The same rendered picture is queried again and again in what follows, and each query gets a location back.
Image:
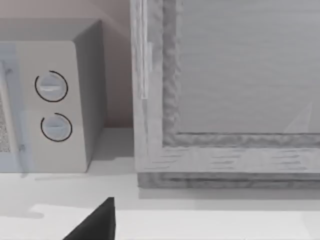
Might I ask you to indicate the pale microwave oven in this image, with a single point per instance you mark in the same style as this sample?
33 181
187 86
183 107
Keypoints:
57 105

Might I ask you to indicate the grey cabinet door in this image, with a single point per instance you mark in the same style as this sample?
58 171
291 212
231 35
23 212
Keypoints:
240 75

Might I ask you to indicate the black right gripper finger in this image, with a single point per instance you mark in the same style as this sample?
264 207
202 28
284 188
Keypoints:
101 222

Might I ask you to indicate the pale round microwave knob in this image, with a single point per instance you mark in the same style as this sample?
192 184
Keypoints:
56 127
51 86

